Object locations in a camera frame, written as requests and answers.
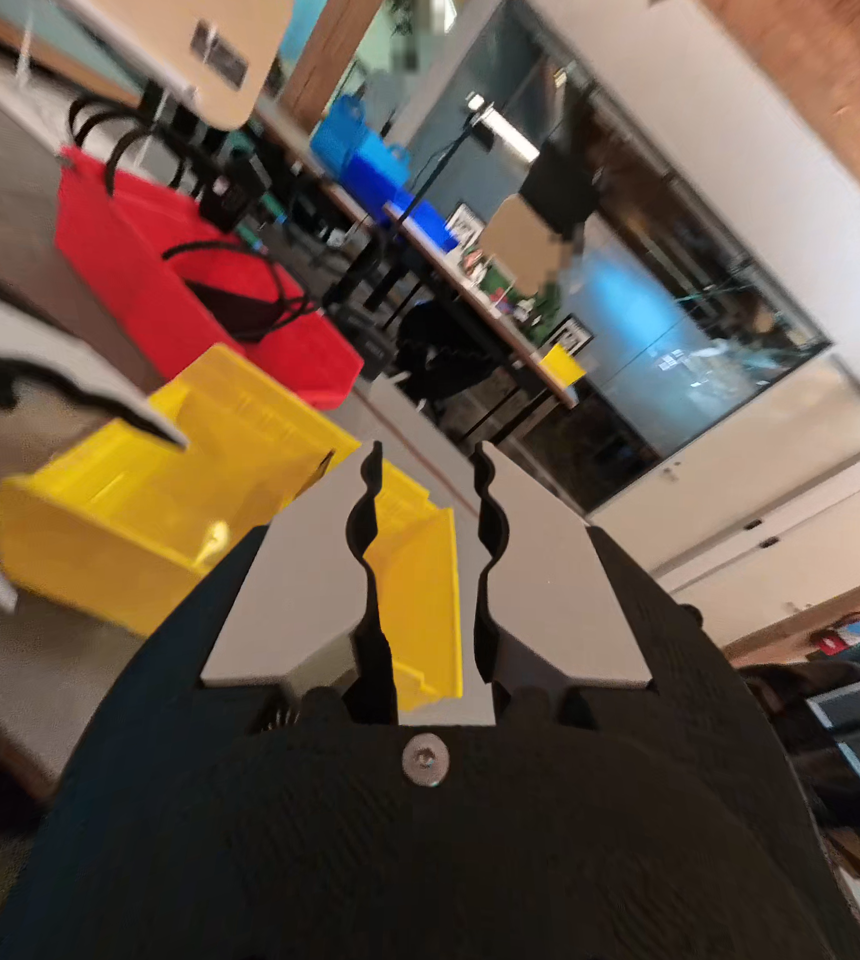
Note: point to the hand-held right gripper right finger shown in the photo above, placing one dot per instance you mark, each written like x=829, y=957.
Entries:
x=565, y=600

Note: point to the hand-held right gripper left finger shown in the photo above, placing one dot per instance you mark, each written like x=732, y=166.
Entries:
x=287, y=600

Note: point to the red storage bin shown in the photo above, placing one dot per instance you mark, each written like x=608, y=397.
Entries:
x=122, y=247

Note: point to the large yellow storage bin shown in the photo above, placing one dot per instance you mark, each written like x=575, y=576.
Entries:
x=137, y=510

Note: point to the small yellow bin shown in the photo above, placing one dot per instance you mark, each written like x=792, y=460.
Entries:
x=561, y=367

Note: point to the white double door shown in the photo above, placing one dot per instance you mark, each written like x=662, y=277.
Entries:
x=812, y=555

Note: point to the framed marker tag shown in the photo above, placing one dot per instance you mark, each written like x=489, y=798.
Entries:
x=463, y=223
x=572, y=334

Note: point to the black hard case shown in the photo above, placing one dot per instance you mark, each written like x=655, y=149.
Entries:
x=370, y=345

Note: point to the glass partition window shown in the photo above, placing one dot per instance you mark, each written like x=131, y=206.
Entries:
x=700, y=360

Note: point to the wooden stand board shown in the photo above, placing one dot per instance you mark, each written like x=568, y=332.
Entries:
x=159, y=45

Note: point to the black label sticker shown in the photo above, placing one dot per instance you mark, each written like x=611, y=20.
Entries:
x=219, y=56

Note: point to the blue bag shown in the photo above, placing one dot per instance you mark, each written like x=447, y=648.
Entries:
x=336, y=139

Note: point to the long brown-edged table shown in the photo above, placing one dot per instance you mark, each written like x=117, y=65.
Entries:
x=437, y=247

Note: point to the blue storage bin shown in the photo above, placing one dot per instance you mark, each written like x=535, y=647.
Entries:
x=426, y=221
x=377, y=176

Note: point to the wooden post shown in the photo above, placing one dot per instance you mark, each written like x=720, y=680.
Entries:
x=325, y=60

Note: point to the black wall panel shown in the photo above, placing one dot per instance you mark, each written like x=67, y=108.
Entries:
x=561, y=180

